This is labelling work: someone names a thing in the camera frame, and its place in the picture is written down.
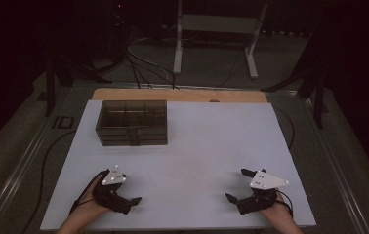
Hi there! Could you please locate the power strip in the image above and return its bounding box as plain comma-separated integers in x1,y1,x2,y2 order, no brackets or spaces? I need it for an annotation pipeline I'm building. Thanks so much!
260,29,305,37

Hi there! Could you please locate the thick black floor cable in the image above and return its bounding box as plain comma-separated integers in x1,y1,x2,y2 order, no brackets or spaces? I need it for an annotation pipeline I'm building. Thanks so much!
125,52,178,91

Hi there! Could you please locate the person's right hand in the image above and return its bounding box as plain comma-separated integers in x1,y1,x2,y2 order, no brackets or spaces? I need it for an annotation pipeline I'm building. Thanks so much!
259,194,293,222

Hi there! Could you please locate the white metal stand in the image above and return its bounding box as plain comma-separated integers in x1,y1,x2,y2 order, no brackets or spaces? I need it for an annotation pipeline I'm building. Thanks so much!
172,0,270,80

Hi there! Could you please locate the wooden table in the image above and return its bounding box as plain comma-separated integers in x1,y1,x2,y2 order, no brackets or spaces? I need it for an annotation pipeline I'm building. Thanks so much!
91,87,269,104

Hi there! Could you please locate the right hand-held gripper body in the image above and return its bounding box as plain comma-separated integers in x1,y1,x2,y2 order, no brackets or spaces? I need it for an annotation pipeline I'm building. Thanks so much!
236,170,290,215

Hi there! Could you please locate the white board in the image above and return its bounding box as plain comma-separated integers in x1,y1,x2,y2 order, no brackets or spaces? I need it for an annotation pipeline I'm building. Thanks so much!
39,99,317,232

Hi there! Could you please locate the right hand-held gripper cable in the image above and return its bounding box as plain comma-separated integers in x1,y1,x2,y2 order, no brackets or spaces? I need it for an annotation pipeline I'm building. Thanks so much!
275,190,295,217

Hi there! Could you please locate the white floor cable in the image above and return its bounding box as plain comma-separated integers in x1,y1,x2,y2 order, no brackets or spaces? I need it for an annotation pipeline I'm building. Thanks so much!
126,36,175,90

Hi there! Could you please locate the black stand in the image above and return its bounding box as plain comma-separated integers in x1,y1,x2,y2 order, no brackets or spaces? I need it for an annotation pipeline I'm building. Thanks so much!
43,54,114,118
259,31,332,130

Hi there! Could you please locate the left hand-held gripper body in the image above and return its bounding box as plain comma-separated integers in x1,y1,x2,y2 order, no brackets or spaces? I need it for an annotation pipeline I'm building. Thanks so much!
92,164,134,215

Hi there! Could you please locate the person's left hand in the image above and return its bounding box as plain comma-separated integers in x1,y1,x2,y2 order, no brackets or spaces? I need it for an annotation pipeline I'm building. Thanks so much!
70,187,111,219

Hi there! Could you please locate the smoky transparent drawer box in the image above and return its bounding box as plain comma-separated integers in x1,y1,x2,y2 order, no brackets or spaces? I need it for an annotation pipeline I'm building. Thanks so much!
95,99,169,147

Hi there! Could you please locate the black floor bracket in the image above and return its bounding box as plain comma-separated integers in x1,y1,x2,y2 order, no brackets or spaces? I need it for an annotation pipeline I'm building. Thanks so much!
52,115,75,131

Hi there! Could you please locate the long black floor cable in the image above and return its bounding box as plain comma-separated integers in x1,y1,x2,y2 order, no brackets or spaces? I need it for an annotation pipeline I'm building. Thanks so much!
20,129,78,234

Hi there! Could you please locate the short black floor cable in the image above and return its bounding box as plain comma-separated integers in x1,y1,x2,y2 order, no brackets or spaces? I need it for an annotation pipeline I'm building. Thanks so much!
271,105,297,151

